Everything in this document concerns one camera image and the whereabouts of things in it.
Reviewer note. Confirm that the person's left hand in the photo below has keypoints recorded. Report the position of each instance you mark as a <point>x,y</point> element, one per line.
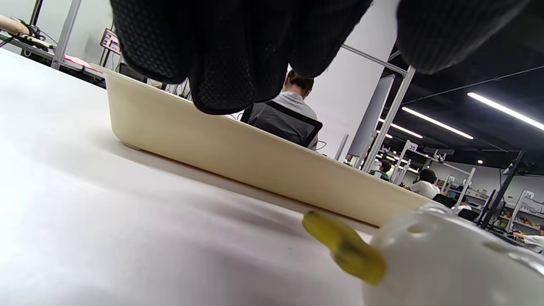
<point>229,51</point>

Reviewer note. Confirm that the white jellyfish mechanical toy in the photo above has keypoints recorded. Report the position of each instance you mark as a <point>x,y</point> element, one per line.
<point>446,263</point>

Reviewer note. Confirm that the another person's forearm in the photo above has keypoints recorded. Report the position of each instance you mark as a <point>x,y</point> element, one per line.
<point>10,24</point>

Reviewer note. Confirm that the black mesh office chair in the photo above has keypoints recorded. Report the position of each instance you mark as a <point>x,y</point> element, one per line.
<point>280,123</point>

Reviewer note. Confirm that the small sign screen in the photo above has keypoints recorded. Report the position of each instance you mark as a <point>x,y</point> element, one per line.
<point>110,41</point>

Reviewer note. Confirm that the beige plastic tray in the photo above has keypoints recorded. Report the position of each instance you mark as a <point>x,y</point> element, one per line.
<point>255,170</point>

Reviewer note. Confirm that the grey board panel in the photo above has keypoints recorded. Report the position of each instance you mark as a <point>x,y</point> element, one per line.
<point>372,117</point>

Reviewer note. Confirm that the ceiling light strip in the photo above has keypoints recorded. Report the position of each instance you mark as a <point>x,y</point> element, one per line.
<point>505,110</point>
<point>437,123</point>
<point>403,130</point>

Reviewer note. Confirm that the black tripod stand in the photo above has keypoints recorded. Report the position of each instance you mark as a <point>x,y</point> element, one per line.
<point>503,189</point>

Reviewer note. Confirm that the white shelf rack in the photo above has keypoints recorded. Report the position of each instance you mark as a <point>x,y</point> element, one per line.
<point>525,212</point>

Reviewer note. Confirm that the aluminium frame post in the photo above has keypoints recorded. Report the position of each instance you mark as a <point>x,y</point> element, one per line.
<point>66,34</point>
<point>393,117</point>

